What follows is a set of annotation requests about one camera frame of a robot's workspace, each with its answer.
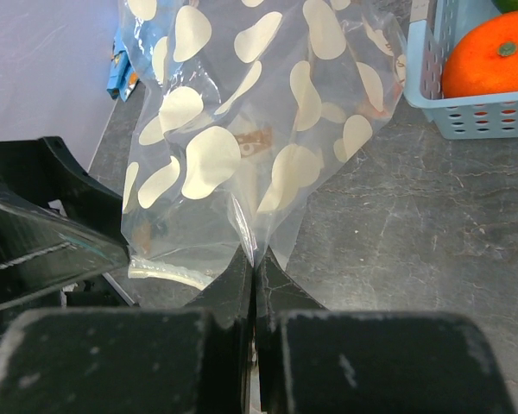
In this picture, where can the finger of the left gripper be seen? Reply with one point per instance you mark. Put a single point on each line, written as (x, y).
(58, 225)

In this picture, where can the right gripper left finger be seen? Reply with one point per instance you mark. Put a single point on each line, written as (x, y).
(132, 360)

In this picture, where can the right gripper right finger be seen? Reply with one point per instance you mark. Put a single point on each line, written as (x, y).
(315, 360)

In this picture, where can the clear dotted zip top bag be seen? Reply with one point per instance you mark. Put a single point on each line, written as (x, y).
(250, 106)

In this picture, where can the blue patterned cloth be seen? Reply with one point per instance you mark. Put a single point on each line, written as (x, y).
(122, 76)

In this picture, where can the light blue plastic basket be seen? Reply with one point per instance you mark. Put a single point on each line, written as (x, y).
(435, 28)

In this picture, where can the orange toy tangerine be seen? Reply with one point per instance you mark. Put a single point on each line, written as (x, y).
(485, 61)

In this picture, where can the green yellow toy mango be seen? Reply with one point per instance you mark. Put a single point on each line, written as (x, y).
(506, 6)

